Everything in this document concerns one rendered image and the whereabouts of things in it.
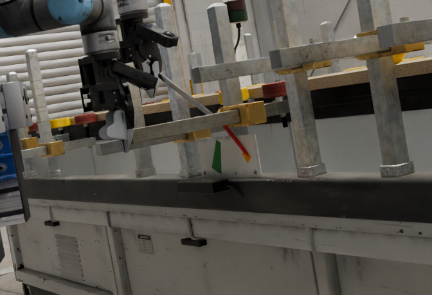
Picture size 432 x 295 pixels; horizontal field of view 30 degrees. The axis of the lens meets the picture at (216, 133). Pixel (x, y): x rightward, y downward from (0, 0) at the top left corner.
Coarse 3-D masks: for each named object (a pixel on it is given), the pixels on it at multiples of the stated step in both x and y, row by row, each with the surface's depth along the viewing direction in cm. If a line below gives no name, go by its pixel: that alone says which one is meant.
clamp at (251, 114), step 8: (240, 104) 185; (248, 104) 182; (256, 104) 183; (240, 112) 184; (248, 112) 182; (256, 112) 183; (264, 112) 184; (240, 120) 185; (248, 120) 182; (256, 120) 183; (264, 120) 184
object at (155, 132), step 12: (276, 108) 190; (288, 108) 192; (180, 120) 177; (192, 120) 178; (204, 120) 180; (216, 120) 181; (228, 120) 183; (144, 132) 172; (156, 132) 173; (168, 132) 175; (180, 132) 176
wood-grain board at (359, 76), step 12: (420, 60) 168; (348, 72) 196; (360, 72) 180; (396, 72) 171; (408, 72) 168; (420, 72) 165; (312, 84) 194; (324, 84) 191; (336, 84) 187; (348, 84) 184; (204, 96) 236; (216, 96) 231; (252, 96) 216; (144, 108) 269; (156, 108) 262; (168, 108) 255; (72, 120) 321; (96, 120) 302
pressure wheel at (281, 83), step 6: (264, 84) 191; (270, 84) 190; (276, 84) 189; (282, 84) 189; (264, 90) 192; (270, 90) 190; (276, 90) 189; (282, 90) 189; (264, 96) 192; (270, 96) 190; (276, 96) 190; (282, 96) 192; (282, 120) 193
